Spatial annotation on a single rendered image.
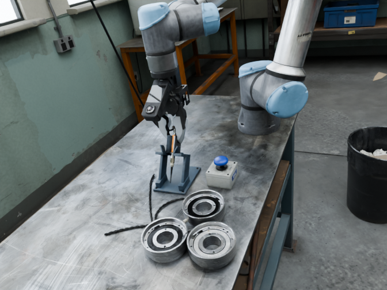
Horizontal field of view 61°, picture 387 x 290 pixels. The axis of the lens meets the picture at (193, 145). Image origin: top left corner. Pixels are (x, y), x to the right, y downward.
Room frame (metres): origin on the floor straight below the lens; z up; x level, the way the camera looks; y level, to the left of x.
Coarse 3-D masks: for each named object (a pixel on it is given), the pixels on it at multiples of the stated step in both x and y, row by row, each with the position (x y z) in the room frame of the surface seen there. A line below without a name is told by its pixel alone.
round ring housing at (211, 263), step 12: (204, 228) 0.54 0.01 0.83; (216, 228) 0.54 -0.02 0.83; (228, 228) 0.52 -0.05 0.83; (192, 240) 0.51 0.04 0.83; (204, 240) 0.51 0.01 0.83; (216, 240) 0.51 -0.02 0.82; (192, 252) 0.47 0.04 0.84; (204, 252) 0.47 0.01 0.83; (216, 252) 0.47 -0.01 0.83; (228, 252) 0.45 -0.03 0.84; (204, 264) 0.45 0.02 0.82; (216, 264) 0.44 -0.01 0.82
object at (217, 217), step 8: (200, 192) 0.66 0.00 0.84; (208, 192) 0.66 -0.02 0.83; (216, 192) 0.65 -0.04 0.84; (184, 200) 0.64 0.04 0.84; (200, 200) 0.64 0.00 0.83; (208, 200) 0.63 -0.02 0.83; (224, 200) 0.61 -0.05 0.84; (184, 208) 0.62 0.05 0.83; (192, 208) 0.62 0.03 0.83; (200, 208) 0.63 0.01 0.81; (208, 208) 0.63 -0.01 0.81; (224, 208) 0.59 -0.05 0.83; (184, 216) 0.60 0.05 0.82; (192, 216) 0.57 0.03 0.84; (208, 216) 0.56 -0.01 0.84; (216, 216) 0.57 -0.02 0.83; (192, 224) 0.57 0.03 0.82
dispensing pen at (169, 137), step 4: (168, 136) 0.80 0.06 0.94; (172, 136) 0.80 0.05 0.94; (168, 140) 0.79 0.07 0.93; (168, 144) 0.79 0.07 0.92; (168, 148) 0.78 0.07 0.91; (172, 152) 0.79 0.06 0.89; (172, 156) 0.78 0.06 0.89; (172, 160) 0.77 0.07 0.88; (172, 164) 0.77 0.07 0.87; (172, 168) 0.77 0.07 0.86
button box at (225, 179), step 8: (208, 168) 0.75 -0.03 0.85; (216, 168) 0.74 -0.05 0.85; (224, 168) 0.73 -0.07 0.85; (232, 168) 0.73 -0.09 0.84; (208, 176) 0.73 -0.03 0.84; (216, 176) 0.72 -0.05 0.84; (224, 176) 0.71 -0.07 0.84; (232, 176) 0.72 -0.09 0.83; (208, 184) 0.73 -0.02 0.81; (216, 184) 0.72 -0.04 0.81; (224, 184) 0.71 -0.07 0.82; (232, 184) 0.71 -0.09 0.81
